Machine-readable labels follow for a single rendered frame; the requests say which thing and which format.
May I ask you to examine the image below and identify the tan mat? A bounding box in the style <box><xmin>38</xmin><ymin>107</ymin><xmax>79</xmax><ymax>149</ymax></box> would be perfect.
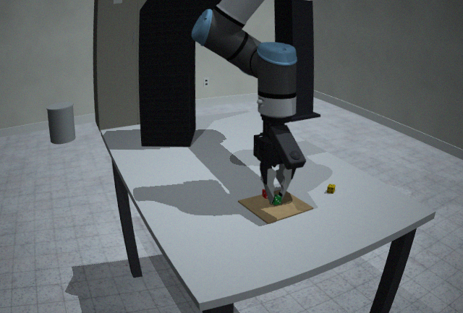
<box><xmin>238</xmin><ymin>192</ymin><xmax>313</xmax><ymax>224</ymax></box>

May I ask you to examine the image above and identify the yellow die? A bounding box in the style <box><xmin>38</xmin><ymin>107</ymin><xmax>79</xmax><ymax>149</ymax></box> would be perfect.
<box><xmin>327</xmin><ymin>184</ymin><xmax>336</xmax><ymax>194</ymax></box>

